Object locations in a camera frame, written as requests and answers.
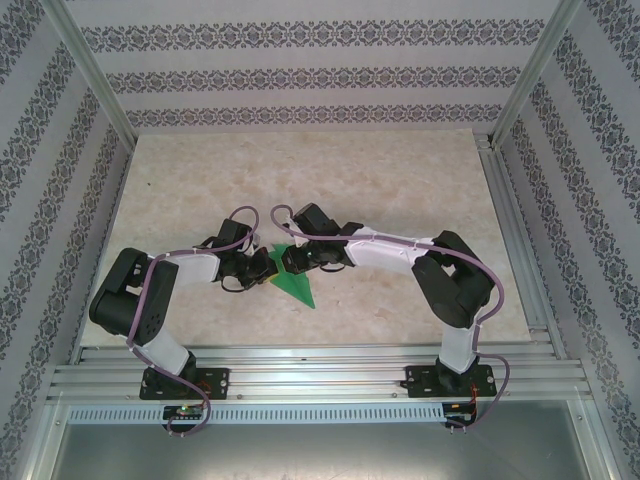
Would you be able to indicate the green cloth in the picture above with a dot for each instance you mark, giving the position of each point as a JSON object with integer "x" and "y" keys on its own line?
{"x": 297, "y": 292}

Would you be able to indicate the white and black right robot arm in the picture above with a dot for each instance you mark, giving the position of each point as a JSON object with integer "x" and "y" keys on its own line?
{"x": 450, "y": 280}

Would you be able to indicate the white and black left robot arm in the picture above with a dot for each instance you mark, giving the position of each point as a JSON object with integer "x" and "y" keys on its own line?
{"x": 145, "y": 300}

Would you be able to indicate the grey metal sheet panel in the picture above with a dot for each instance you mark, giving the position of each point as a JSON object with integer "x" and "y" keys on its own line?
{"x": 320, "y": 455}

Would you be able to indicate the small circuit board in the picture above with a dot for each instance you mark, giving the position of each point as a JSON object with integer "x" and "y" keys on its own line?
{"x": 457, "y": 412}
{"x": 182, "y": 411}

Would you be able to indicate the long aluminium mounting rail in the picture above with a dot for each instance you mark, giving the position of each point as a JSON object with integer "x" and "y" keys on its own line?
{"x": 320, "y": 372}

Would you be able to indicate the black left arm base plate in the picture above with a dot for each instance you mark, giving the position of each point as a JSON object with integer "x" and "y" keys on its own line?
{"x": 220, "y": 381}

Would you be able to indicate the aluminium side rail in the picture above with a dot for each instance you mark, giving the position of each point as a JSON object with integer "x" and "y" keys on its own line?
{"x": 520, "y": 240}

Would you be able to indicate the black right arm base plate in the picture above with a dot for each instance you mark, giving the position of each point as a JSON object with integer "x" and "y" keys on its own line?
{"x": 487, "y": 379}

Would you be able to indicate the aluminium frame post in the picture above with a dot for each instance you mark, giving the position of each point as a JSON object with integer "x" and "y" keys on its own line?
{"x": 535, "y": 65}
{"x": 90, "y": 65}

